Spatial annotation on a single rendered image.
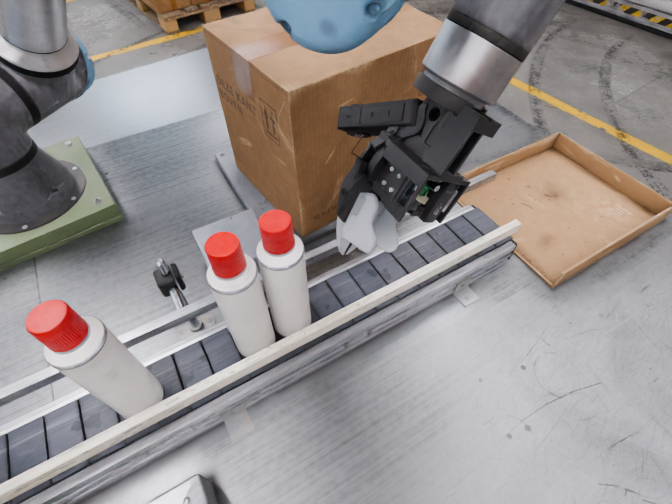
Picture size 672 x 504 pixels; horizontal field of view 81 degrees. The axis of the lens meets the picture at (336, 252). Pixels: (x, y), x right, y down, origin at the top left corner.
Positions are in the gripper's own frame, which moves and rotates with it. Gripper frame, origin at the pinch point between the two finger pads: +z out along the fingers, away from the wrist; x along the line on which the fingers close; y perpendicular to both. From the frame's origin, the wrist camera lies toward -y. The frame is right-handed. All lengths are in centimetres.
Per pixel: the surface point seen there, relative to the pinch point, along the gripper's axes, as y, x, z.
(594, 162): -3, 61, -18
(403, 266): -0.1, 15.7, 5.5
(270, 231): 1.0, -11.8, -2.3
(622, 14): -162, 368, -103
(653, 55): -110, 343, -82
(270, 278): 1.4, -9.4, 4.0
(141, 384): 1.9, -20.0, 18.6
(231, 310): 2.1, -13.1, 7.6
